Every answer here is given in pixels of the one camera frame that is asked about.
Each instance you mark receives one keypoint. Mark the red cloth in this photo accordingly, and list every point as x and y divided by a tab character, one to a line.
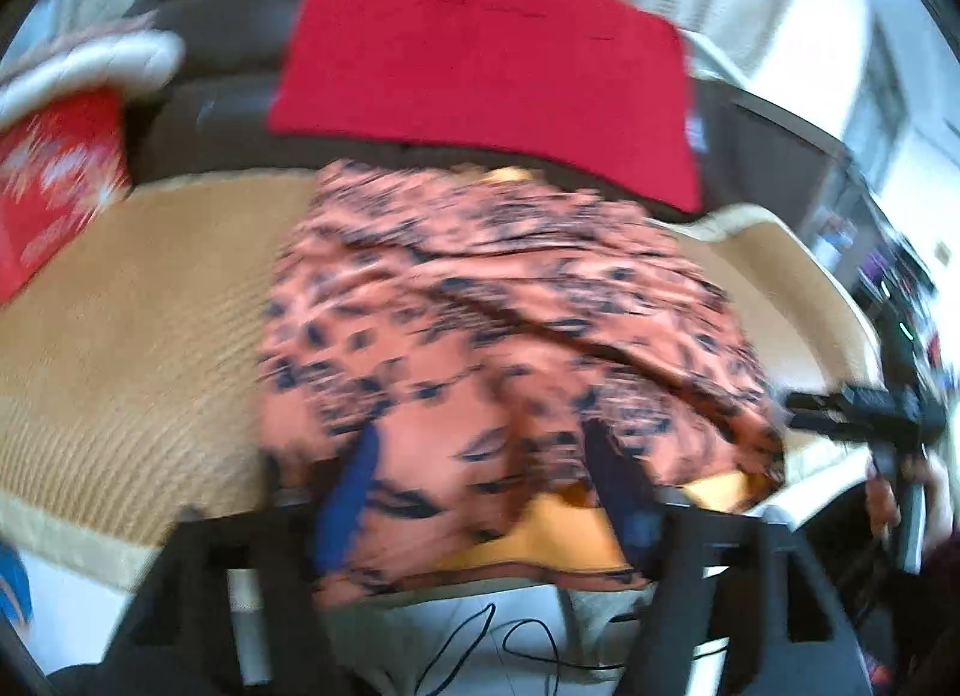
480	66

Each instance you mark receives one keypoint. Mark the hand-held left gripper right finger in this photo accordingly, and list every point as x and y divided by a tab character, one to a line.
622	508

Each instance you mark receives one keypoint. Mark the person's right hand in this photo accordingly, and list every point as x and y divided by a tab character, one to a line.
941	493

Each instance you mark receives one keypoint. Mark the red printed bag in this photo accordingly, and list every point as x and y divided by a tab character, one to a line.
52	201

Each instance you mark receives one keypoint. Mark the tan woven mat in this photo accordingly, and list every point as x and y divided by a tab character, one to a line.
150	366

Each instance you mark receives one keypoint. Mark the blue cloth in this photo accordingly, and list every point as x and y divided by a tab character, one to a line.
11	587

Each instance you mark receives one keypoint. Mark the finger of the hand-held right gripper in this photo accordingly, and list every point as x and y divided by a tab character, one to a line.
814	400
817	424

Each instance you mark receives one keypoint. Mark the window frame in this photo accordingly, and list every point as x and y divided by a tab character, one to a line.
881	96

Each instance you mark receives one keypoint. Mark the dark brown sofa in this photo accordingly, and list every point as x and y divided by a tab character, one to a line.
217	111

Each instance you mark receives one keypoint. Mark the orange floral garment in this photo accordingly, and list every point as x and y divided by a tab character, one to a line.
487	306

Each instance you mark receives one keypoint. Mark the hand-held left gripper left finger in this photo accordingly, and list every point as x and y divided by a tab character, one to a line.
349	497

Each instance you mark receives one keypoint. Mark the cluttered dark shelf unit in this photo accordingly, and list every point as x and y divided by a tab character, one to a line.
877	268

